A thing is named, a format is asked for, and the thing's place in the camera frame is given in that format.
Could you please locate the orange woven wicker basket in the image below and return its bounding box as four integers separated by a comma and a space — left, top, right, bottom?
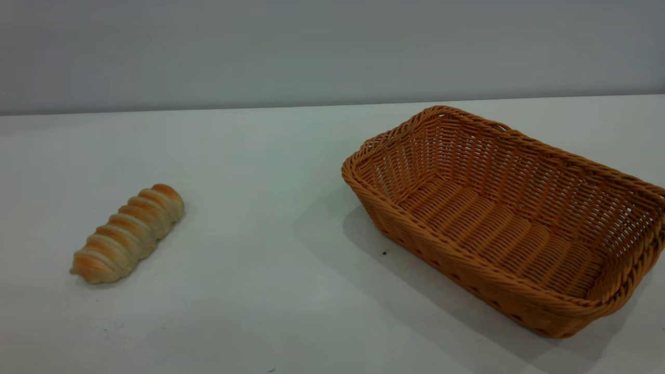
341, 105, 665, 339

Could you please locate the striped spiral bread roll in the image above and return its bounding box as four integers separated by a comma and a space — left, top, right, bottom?
70, 183, 185, 285

